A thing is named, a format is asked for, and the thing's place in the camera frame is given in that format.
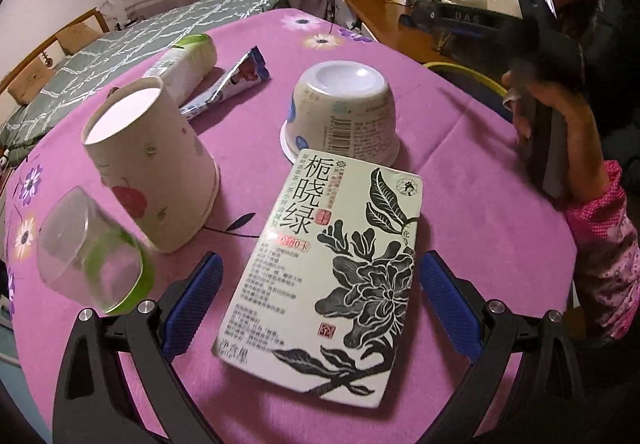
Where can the blue silver snack wrapper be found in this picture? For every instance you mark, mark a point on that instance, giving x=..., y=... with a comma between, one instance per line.
x=235, y=79

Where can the white yogurt tub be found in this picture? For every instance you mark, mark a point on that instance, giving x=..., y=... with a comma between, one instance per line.
x=340, y=114

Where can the person's right forearm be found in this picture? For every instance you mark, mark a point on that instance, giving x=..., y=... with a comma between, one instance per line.
x=610, y=249

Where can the wooden desk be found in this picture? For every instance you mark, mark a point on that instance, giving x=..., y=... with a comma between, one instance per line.
x=385, y=19

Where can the pale green tea carton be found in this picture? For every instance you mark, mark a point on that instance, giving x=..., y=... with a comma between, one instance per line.
x=320, y=274

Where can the green white plastic bottle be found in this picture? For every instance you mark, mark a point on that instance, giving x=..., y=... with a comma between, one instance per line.
x=185, y=59

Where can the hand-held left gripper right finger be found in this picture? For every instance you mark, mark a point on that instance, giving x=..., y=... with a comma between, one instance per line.
x=450, y=309

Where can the floral paper cup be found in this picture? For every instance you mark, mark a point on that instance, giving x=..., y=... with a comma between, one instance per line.
x=160, y=174

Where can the green plaid bedcover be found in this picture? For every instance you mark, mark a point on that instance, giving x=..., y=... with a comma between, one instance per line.
x=100, y=54

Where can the yellow-rimmed chair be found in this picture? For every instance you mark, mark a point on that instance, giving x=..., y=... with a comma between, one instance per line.
x=487, y=99

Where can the wooden bed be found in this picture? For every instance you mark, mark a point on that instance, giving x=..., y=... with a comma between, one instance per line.
x=30, y=59

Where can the brown pillow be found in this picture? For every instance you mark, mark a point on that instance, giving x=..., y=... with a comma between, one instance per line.
x=30, y=82
x=77, y=37

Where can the person's right hand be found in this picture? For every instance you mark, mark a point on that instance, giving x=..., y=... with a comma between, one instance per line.
x=585, y=144

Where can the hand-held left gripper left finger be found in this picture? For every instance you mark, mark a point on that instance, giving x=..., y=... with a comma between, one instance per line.
x=192, y=304

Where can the clear green plastic cup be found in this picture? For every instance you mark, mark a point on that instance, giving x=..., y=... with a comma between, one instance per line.
x=100, y=264

